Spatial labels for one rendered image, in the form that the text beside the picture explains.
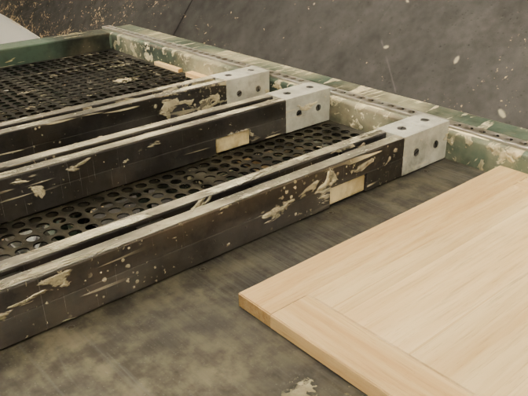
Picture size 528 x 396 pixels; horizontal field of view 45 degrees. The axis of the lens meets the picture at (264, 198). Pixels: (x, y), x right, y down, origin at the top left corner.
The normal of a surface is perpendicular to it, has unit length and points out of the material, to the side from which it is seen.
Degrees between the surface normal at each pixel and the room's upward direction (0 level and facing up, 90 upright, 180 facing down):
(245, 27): 0
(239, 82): 90
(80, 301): 90
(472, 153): 35
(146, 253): 90
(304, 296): 55
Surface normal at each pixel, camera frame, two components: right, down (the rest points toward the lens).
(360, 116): -0.76, 0.29
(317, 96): 0.65, 0.32
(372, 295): -0.01, -0.90
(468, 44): -0.62, -0.29
